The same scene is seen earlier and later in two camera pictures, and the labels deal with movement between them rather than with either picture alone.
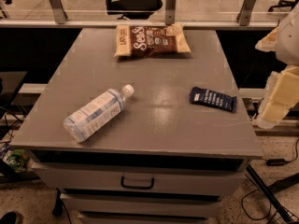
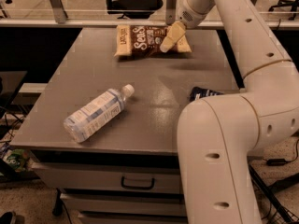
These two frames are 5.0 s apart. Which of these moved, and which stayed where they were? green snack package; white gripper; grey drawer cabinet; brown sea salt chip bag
Moved: white gripper
Stayed: brown sea salt chip bag; grey drawer cabinet; green snack package
